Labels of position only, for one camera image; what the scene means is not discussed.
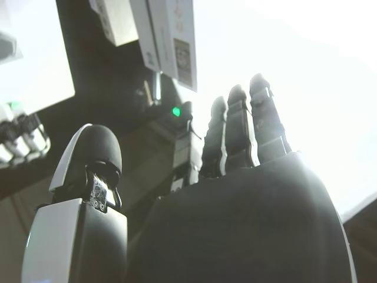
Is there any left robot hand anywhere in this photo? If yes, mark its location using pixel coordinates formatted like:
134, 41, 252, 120
21, 73, 358, 283

